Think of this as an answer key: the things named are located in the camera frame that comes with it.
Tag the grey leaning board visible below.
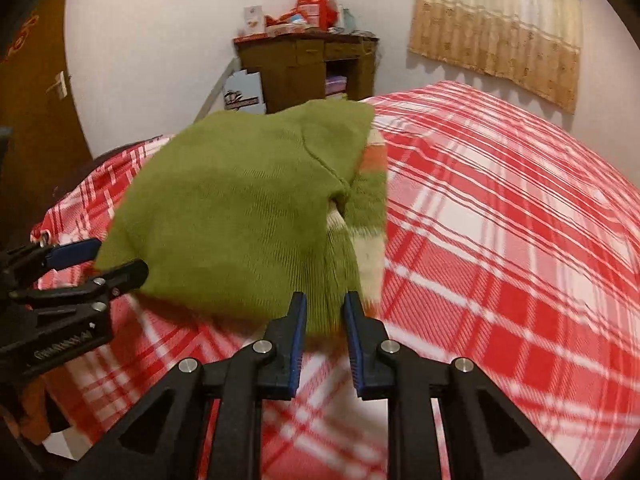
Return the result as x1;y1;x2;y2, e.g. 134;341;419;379
194;57;241;122

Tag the white door handle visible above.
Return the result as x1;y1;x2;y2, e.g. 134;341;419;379
46;71;68;101

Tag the beige patterned curtain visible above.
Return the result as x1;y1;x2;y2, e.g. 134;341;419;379
407;0;583;113

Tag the red plaid blanket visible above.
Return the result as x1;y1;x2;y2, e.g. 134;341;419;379
30;80;640;480

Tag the brown wooden desk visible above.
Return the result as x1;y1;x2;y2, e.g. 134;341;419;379
232;30;381;115

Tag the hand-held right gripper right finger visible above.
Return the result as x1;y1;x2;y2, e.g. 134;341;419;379
342;291;583;480

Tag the red gift box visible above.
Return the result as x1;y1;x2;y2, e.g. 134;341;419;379
295;0;341;28

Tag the red and white flat box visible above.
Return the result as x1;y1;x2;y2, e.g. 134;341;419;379
265;12;307;36

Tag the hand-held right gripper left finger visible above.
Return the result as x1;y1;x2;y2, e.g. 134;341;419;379
65;291;307;480

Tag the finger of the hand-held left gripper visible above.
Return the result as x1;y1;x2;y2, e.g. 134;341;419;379
0;238;103;286
7;259;150;317

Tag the white printed cardboard box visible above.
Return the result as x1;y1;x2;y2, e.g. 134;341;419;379
222;71;266;115

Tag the dark bed frame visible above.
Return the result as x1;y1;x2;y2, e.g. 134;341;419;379
50;142;136;211

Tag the brown wooden door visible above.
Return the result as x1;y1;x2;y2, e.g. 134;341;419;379
0;0;93;241

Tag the green striped knit sweater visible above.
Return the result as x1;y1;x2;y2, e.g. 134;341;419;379
94;99;388;336

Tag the white upright box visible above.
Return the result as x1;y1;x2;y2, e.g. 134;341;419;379
243;5;266;36

